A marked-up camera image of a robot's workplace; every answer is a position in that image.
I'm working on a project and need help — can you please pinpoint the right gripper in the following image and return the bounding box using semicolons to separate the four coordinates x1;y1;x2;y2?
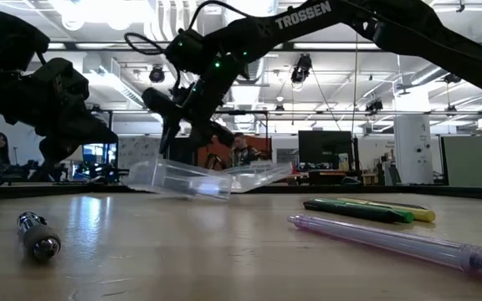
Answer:
158;57;251;155

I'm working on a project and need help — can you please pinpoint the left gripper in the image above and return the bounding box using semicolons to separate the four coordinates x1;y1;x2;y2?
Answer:
0;57;119;164

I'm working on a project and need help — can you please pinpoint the clear plastic supply box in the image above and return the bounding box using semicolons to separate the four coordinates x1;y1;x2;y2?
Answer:
124;156;293;202

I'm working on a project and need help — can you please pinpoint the silver pen with grey grip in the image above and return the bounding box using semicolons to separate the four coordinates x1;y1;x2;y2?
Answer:
17;211;62;263

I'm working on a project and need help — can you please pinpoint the translucent purple pen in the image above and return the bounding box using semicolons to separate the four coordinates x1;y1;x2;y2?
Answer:
287;214;482;282

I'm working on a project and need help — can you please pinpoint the green marker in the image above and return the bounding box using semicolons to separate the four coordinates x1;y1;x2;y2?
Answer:
314;197;415;224

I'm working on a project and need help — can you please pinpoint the yellow highlighter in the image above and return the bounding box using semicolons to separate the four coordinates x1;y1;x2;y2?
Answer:
336;197;437;223

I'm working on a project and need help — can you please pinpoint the black monitor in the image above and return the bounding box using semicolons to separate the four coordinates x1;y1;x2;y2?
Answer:
298;130;354;171

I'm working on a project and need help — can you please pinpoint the white column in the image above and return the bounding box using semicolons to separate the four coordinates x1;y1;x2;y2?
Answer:
393;115;434;186

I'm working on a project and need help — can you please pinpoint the grey-green partition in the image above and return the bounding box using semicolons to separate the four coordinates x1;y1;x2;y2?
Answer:
440;134;482;188

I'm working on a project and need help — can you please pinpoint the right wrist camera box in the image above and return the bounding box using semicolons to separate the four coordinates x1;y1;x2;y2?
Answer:
141;86;183;122

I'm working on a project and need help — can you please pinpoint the black stand frame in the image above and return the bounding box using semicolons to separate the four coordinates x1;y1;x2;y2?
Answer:
215;110;269;166

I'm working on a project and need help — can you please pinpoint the silver ceiling duct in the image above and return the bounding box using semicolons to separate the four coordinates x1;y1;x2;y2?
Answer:
223;58;267;108

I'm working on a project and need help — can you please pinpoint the orange wall panel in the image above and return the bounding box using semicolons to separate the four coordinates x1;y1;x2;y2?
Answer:
197;135;272;168

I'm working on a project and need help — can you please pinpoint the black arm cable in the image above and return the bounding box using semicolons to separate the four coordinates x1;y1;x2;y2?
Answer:
123;32;169;56

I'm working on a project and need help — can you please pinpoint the black overhead frame bar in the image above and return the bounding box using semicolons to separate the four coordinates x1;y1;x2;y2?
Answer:
46;41;482;54

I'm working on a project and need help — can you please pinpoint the black table edge rail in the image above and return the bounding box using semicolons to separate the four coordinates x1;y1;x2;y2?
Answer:
0;182;482;202

